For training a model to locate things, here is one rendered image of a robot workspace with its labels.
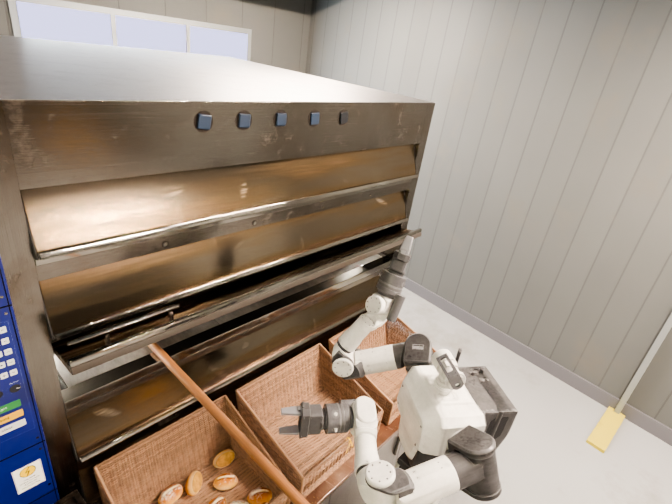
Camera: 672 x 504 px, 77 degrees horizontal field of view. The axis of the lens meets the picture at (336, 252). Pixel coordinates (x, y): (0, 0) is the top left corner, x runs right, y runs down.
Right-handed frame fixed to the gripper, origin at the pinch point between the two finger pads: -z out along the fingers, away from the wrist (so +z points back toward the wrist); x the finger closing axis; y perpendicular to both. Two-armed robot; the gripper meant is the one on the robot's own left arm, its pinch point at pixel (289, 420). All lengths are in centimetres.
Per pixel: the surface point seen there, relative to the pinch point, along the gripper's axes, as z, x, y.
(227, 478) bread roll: -18, 63, 27
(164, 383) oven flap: -43, 23, 41
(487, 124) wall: 189, -59, 250
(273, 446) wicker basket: 1, 53, 33
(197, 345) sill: -31, 10, 48
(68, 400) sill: -68, 9, 22
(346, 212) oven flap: 35, -30, 97
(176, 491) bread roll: -38, 64, 24
